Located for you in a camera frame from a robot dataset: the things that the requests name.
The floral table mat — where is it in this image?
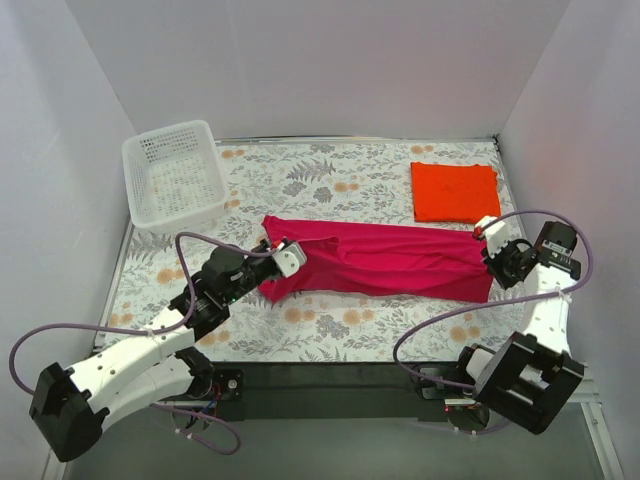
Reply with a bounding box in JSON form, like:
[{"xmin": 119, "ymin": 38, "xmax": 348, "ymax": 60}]
[{"xmin": 108, "ymin": 140, "xmax": 523, "ymax": 362}]

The purple cable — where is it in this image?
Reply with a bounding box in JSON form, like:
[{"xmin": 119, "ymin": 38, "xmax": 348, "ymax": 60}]
[
  {"xmin": 393, "ymin": 209, "xmax": 596, "ymax": 435},
  {"xmin": 9, "ymin": 232, "xmax": 281, "ymax": 455}
]

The aluminium frame rail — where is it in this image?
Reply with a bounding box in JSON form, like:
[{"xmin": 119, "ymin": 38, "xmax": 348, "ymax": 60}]
[{"xmin": 44, "ymin": 379, "xmax": 603, "ymax": 479}]

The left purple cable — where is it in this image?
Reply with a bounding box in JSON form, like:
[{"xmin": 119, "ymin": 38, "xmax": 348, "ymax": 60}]
[{"xmin": 9, "ymin": 232, "xmax": 281, "ymax": 455}]

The folded orange t shirt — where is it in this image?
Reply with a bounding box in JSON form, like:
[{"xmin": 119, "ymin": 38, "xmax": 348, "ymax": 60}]
[{"xmin": 410, "ymin": 162, "xmax": 501, "ymax": 224}]

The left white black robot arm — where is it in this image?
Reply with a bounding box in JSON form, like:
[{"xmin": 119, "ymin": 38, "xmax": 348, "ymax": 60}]
[{"xmin": 29, "ymin": 240, "xmax": 307, "ymax": 462}]

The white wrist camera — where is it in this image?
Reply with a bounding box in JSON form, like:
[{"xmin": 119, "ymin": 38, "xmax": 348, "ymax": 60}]
[
  {"xmin": 271, "ymin": 240, "xmax": 307, "ymax": 278},
  {"xmin": 473, "ymin": 216, "xmax": 512, "ymax": 258}
]

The magenta t shirt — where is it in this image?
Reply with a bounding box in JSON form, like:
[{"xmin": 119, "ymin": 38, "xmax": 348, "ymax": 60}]
[{"xmin": 259, "ymin": 215, "xmax": 493, "ymax": 303}]

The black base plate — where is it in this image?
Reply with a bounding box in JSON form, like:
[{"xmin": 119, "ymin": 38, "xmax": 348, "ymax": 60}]
[{"xmin": 174, "ymin": 362, "xmax": 472, "ymax": 422}]

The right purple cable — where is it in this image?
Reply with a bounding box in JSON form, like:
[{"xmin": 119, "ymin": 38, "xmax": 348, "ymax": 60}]
[{"xmin": 393, "ymin": 209, "xmax": 596, "ymax": 435}]

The white plastic basket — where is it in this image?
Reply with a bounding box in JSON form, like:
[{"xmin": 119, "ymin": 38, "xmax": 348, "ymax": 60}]
[{"xmin": 121, "ymin": 120, "xmax": 230, "ymax": 234}]

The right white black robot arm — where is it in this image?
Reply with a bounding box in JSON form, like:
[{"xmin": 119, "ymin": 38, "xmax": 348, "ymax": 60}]
[{"xmin": 452, "ymin": 216, "xmax": 584, "ymax": 434}]

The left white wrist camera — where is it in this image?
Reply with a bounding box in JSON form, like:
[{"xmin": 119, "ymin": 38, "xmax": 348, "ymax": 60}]
[{"xmin": 271, "ymin": 240, "xmax": 307, "ymax": 278}]

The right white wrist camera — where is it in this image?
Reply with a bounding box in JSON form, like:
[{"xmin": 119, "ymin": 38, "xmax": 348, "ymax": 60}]
[{"xmin": 473, "ymin": 216, "xmax": 512, "ymax": 258}]

